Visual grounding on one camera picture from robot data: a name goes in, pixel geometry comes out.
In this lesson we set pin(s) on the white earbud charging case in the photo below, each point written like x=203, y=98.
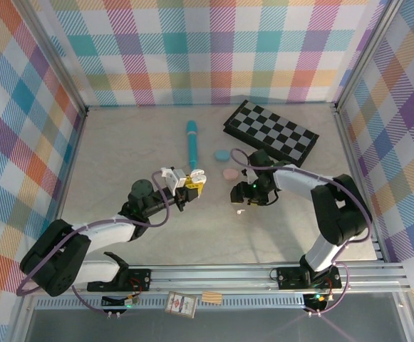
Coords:
x=197, y=174

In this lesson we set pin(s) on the pink earbud charging case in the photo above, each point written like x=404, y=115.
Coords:
x=231, y=174

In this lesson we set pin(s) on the blue earbud charging case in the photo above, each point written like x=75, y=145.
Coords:
x=222, y=155

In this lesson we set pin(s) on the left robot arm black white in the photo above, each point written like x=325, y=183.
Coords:
x=53, y=260

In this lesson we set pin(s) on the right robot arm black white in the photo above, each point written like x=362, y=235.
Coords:
x=338, y=210

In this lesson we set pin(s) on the teal pen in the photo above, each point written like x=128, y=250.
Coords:
x=192, y=146

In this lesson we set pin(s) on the black grey folding chessboard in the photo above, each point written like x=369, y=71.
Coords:
x=270, y=128

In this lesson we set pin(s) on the striped wooden block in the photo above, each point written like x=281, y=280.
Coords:
x=212, y=297

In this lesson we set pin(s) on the playing card box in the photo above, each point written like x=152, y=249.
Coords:
x=180, y=303

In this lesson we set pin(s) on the left black controller board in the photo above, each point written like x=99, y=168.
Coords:
x=115, y=302

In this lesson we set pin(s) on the black controller board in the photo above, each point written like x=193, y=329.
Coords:
x=115, y=302
x=315, y=303

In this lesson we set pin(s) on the right black controller board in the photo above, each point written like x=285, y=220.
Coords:
x=315, y=303

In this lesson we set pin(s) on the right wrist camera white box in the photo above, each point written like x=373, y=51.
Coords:
x=250, y=175

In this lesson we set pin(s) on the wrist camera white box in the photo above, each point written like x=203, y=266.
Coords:
x=172, y=178
x=250, y=175

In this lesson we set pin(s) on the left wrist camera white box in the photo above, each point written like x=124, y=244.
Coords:
x=172, y=178

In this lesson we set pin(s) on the aluminium floor rail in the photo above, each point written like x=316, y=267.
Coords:
x=357, y=178
x=65, y=185

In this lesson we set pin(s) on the aluminium mounting rail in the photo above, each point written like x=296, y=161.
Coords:
x=210, y=278

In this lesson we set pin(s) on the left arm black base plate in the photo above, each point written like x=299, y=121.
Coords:
x=139, y=278

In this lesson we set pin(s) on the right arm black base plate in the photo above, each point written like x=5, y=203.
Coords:
x=288, y=278

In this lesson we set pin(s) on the aluminium frame post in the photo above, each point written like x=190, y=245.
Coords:
x=366, y=53
x=57, y=60

